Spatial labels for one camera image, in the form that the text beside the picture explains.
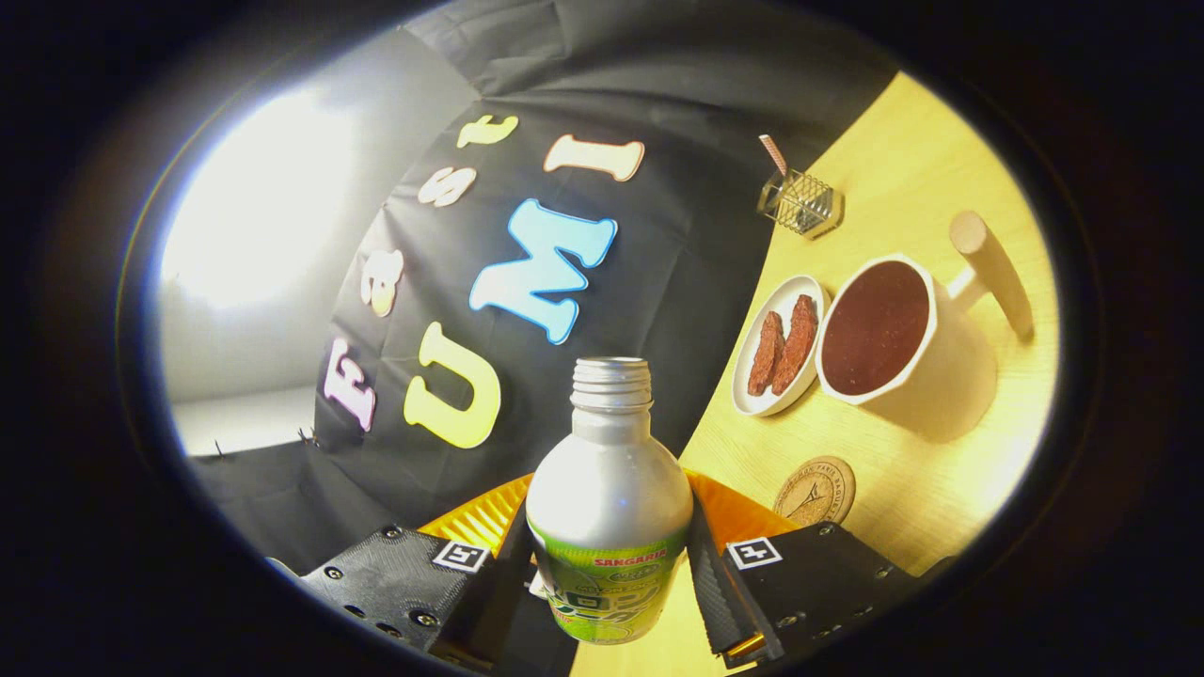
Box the white oval plate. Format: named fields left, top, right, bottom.
left=731, top=274, right=832, bottom=417

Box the round wooden coaster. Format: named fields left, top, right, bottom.
left=773, top=456, right=857, bottom=527

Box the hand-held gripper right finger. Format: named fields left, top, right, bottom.
left=685, top=468, right=927, bottom=670

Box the wire basket holder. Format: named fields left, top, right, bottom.
left=757, top=167, right=845, bottom=239

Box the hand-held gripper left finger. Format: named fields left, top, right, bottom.
left=299, top=473, right=537, bottom=673

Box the white cup wooden handle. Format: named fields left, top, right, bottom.
left=815, top=210, right=1036, bottom=443

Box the silver bottle green label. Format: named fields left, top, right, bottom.
left=525, top=355, right=695, bottom=646

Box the red meat strip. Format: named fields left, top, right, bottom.
left=771, top=294, right=819, bottom=396
left=748, top=310, right=786, bottom=397

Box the wooden table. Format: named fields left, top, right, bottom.
left=569, top=71, right=1062, bottom=677

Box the black backdrop cloth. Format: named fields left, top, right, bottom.
left=183, top=0, right=904, bottom=575

